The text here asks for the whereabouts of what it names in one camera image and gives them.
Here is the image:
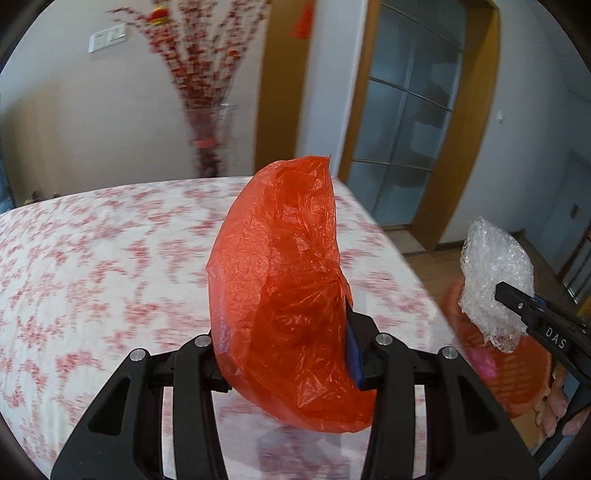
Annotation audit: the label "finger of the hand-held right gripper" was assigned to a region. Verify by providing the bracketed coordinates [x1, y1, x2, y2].
[530, 295, 591, 334]
[494, 281, 591, 370]

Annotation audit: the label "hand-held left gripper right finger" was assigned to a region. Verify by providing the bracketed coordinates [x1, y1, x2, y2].
[344, 298, 541, 480]

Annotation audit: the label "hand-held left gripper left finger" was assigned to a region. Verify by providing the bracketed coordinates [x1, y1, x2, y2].
[50, 335, 232, 480]

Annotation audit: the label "red plastic basket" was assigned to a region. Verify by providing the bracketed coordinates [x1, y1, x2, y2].
[438, 277, 555, 418]

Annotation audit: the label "clear plastic wrap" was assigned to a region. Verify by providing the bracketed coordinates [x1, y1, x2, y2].
[459, 216, 536, 354]

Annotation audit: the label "large orange plastic bag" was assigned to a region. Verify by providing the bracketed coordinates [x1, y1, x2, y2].
[206, 154, 377, 435]

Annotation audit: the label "person's right hand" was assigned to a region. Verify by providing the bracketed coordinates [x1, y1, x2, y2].
[536, 367, 591, 439]

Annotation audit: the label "dark wooden chair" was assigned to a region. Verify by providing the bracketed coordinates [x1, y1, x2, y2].
[558, 228, 591, 306]

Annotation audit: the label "grey blue door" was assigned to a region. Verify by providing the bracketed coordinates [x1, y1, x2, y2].
[549, 150, 591, 278]

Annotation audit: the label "red floral tablecloth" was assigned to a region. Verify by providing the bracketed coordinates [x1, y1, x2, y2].
[0, 175, 467, 480]

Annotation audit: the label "glass floor vase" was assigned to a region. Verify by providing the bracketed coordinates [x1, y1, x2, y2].
[187, 106, 232, 178]

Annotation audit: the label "frosted glass door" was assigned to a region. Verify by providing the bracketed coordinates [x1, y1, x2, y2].
[346, 2, 465, 219]

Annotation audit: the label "wooden door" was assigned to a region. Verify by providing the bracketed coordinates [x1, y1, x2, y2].
[254, 0, 320, 177]

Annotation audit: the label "red blossom branches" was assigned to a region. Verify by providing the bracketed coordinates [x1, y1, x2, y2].
[106, 0, 273, 112]

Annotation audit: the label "red hanging door ornament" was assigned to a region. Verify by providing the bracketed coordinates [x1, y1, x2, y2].
[290, 0, 315, 40]

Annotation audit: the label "wooden door frame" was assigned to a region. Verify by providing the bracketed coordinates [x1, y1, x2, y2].
[330, 0, 502, 253]

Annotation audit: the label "white light switch panel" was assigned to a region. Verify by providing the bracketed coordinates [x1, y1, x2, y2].
[88, 25, 127, 54]

